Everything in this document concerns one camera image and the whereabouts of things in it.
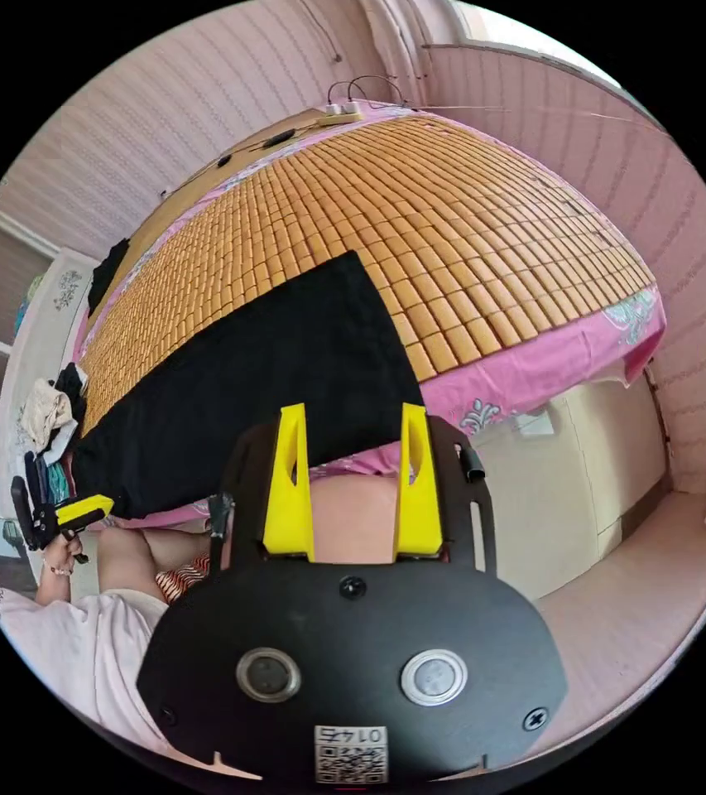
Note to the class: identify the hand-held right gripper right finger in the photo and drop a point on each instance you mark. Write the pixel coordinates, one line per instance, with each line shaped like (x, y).
(419, 503)

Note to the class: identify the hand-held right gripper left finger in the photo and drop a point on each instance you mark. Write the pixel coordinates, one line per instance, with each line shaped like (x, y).
(287, 497)

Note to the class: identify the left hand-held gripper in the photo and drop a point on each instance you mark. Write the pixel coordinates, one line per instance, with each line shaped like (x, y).
(44, 518)

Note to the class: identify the person's left forearm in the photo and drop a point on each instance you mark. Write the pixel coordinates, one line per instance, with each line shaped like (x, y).
(54, 584)

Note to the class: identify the black long pants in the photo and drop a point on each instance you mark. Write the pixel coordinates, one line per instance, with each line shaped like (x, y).
(234, 385)

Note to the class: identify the person's left hand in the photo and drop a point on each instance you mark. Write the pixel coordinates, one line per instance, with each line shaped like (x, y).
(69, 550)

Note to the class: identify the pile of clothes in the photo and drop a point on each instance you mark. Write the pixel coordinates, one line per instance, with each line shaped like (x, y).
(51, 413)

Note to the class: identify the person's body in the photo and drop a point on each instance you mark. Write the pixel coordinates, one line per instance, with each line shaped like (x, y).
(104, 652)

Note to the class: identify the white cupboard with flower print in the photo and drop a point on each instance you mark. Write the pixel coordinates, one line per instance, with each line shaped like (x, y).
(42, 323)

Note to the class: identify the black garment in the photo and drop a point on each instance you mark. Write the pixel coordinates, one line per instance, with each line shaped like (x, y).
(108, 276)

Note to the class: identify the bed with woven mat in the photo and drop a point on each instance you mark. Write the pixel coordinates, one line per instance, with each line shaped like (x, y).
(452, 248)

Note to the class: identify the white power strip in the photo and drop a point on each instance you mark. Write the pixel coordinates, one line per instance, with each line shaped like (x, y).
(341, 112)

